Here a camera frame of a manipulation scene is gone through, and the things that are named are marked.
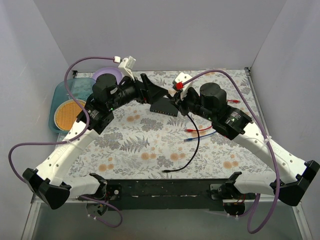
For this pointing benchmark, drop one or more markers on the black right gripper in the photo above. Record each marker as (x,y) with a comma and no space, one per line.
(181,103)

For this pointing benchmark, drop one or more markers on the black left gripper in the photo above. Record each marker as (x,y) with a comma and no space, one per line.
(144,88)

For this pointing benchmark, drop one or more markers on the black network switch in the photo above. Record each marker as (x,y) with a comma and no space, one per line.
(163,106)

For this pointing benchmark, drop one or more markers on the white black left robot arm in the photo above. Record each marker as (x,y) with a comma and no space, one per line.
(48,179)

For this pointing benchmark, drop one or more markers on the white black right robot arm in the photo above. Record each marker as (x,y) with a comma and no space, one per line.
(291,176)

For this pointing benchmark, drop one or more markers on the purple plastic plate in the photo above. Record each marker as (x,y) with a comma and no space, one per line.
(108,70)

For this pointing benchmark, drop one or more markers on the teal plastic tray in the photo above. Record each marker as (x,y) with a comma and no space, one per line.
(80,88)

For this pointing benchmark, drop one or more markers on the orange woven round coaster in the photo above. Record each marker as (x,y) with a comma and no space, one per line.
(66,114)

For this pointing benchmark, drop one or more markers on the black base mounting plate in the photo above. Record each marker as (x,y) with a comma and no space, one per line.
(171,194)

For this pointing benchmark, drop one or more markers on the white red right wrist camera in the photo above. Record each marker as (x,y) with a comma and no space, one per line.
(180,84)

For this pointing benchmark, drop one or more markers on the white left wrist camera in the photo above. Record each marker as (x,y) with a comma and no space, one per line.
(125,65)

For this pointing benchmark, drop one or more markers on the aluminium frame rail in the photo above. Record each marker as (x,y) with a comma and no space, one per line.
(36,199)

